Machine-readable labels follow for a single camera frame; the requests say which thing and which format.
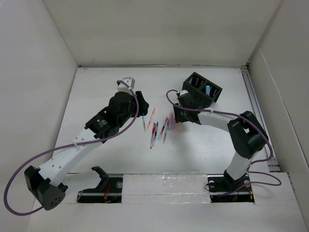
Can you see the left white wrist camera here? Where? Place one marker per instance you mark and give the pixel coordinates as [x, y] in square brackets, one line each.
[126, 84]

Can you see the purple highlighter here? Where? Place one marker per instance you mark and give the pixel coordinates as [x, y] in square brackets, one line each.
[171, 121]

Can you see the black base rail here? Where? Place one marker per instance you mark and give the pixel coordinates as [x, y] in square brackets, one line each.
[191, 188]

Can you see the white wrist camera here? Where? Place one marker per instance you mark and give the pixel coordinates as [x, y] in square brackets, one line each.
[182, 92]
[126, 84]

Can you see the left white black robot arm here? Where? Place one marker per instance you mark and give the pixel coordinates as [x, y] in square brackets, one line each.
[51, 181]

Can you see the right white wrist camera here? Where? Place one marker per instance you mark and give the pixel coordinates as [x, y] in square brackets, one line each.
[182, 92]

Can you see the pink clear pen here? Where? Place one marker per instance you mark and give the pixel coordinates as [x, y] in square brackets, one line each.
[151, 118]

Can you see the orange highlighter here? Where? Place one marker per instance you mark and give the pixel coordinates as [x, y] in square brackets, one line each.
[177, 127]

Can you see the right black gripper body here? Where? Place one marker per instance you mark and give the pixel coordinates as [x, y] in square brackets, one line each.
[181, 114]

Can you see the green clear pen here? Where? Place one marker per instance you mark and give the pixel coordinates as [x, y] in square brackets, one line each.
[143, 121]

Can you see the dark clear pen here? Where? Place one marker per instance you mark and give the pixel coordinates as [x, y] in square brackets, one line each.
[165, 132]

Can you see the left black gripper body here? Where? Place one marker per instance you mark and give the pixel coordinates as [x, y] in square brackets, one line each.
[141, 112]

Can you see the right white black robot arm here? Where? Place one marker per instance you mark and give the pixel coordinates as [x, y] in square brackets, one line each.
[247, 136]

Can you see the red blue clear pen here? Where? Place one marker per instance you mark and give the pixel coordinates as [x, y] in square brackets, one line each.
[163, 128]

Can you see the black pen organizer box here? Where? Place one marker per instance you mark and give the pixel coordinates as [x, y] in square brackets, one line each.
[195, 85]

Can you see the blue highlighter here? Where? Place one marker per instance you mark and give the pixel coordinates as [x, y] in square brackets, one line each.
[207, 90]

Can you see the aluminium side rail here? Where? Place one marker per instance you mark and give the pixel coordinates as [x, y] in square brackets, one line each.
[273, 165]

